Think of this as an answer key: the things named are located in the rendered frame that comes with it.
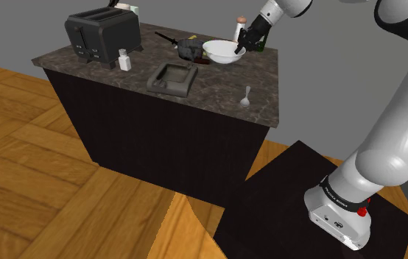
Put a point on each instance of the white salt shaker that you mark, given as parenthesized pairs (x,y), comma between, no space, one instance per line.
(124,61)

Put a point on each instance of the black robot stand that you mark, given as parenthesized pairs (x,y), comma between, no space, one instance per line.
(279,201)

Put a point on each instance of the white bowl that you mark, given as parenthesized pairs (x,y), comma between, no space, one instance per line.
(220,54)

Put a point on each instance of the silver spoon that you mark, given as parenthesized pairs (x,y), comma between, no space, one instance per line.
(245,100)

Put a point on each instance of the green bottle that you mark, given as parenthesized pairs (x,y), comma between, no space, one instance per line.
(261,45)

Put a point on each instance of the white pepper mill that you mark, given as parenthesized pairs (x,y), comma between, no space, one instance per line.
(239,28)

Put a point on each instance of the grey square tray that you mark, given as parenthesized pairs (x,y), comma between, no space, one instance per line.
(172,78)

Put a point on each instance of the black two-slot toaster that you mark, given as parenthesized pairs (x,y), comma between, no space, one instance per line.
(101,34)

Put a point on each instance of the black kitchen island cabinet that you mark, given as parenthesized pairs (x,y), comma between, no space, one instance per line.
(161,140)

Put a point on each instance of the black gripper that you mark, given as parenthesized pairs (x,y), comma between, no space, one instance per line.
(255,32)

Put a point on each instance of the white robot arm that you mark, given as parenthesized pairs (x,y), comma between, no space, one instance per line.
(398,118)

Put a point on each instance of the dark grey saucepan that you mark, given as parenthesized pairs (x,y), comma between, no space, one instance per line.
(189,48)

